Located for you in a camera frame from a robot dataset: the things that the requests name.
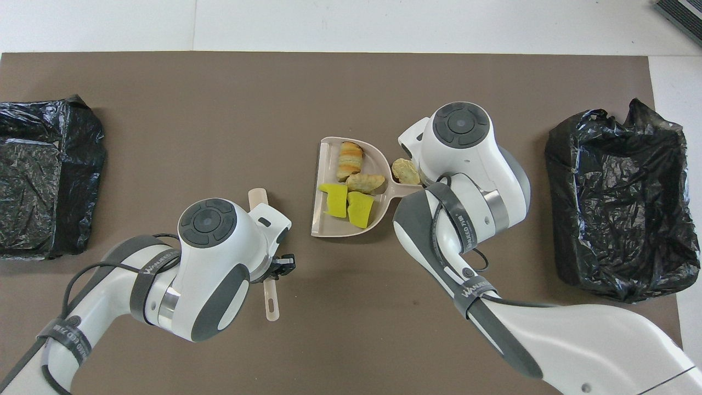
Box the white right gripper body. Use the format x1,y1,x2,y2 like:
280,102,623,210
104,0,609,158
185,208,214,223
399,117,434,164

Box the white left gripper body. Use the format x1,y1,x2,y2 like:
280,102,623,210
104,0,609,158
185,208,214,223
250,202,293,251

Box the beige handled brush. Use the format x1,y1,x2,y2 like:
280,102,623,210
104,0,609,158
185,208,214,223
248,188,281,321

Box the pale beige bread chunk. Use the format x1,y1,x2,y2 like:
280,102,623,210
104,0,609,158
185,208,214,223
391,158,422,185

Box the beige plastic dustpan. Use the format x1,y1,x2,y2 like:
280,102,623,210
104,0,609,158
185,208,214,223
310,137,426,238

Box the striped croissant piece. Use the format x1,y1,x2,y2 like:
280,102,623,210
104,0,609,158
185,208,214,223
346,173,386,195
336,142,364,182

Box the yellow sponge piece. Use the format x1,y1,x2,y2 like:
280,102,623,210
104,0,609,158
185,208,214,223
347,191,375,229
319,183,349,218

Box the black bag lined bin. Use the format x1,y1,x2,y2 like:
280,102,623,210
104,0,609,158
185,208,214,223
544,98,701,304
0,94,107,261

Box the brown table mat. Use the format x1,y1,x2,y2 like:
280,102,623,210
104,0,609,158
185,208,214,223
0,52,687,395

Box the grey ribbed device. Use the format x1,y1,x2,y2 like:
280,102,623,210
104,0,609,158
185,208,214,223
654,0,702,47

